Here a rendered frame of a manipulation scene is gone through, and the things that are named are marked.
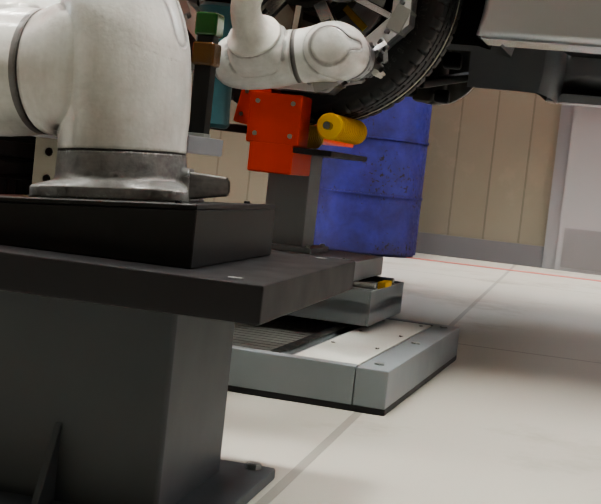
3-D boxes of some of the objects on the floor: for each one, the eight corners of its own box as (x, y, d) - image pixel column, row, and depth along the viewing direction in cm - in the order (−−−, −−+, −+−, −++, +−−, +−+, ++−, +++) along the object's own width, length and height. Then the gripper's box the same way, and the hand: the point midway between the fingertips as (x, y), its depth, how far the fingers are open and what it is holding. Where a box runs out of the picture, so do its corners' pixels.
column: (90, 376, 227) (113, 145, 224) (65, 384, 217) (88, 142, 214) (40, 368, 229) (62, 139, 227) (13, 375, 220) (36, 136, 217)
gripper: (339, 95, 245) (366, 104, 268) (391, 51, 242) (413, 65, 265) (316, 65, 246) (345, 78, 269) (367, 22, 243) (392, 38, 266)
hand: (375, 69), depth 264 cm, fingers closed
